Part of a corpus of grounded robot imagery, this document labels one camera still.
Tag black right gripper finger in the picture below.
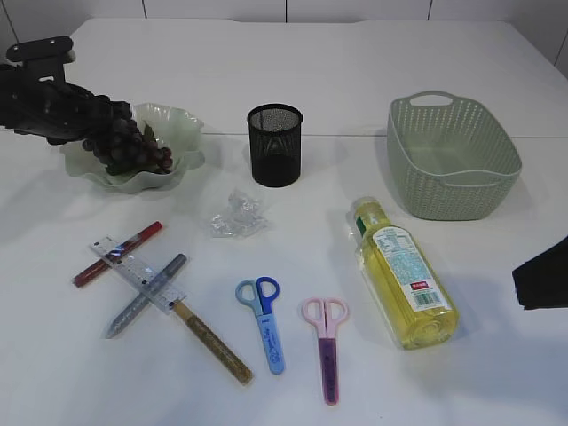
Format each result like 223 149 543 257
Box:
512 238 567 310

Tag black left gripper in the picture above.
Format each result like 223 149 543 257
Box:
1 35 111 145

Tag artificial purple grape bunch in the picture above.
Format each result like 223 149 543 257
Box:
82 102 173 176

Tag yellow tea bottle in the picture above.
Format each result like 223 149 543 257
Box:
351 197 459 350

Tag clear plastic sheet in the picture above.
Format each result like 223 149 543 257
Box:
206 188 271 239

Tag green wavy glass plate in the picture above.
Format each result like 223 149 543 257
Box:
59 103 205 193

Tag green plastic basket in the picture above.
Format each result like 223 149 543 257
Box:
387 91 522 221

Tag red glitter pen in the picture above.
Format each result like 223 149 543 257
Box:
72 221 162 288

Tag silver glitter pen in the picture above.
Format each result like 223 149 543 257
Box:
106 254 187 339

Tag clear plastic ruler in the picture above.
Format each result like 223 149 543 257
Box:
90 237 186 314

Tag black mesh pen holder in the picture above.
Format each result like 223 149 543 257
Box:
247 103 303 188

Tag gold glitter pen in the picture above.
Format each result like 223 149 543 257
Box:
171 301 254 385

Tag pink sheathed scissors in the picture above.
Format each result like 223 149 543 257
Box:
301 297 349 406

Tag blue sheathed scissors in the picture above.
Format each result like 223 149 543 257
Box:
235 276 286 375

